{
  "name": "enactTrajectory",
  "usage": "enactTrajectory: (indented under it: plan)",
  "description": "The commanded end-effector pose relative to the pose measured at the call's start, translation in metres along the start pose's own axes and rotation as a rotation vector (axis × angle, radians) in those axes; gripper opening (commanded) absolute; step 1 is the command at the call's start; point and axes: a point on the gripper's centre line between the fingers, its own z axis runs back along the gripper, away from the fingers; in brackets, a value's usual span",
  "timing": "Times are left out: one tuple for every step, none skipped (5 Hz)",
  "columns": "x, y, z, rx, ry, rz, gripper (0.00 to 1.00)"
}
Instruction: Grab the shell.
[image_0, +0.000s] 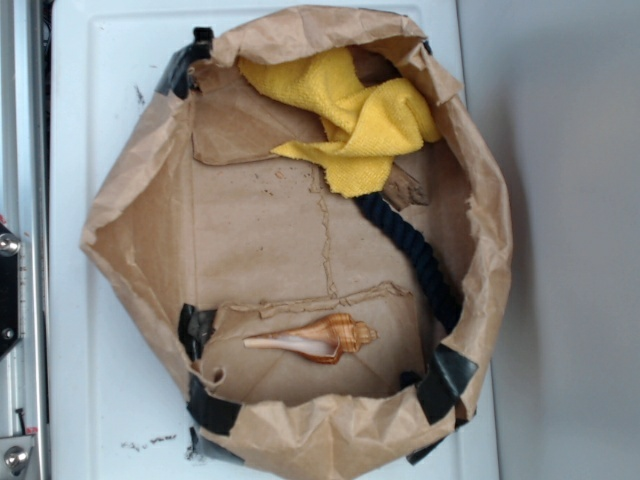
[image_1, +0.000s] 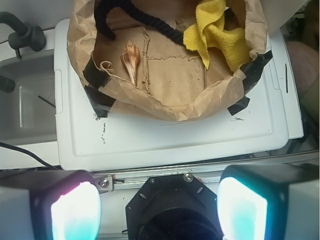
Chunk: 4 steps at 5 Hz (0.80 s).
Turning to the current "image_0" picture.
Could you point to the orange spiral sea shell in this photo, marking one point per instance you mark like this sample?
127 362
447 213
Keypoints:
322 341

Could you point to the brown paper bag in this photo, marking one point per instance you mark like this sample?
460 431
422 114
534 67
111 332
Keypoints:
207 237

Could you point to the brown wooden stick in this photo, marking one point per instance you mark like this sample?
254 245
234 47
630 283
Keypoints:
402 190

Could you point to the yellow microfiber cloth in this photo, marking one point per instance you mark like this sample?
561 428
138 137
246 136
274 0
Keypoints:
366 128

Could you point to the black bracket with screw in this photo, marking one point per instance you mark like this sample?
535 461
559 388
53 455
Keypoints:
11 323

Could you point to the silver metal frame rail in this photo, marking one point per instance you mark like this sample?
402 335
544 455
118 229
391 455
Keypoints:
24 401

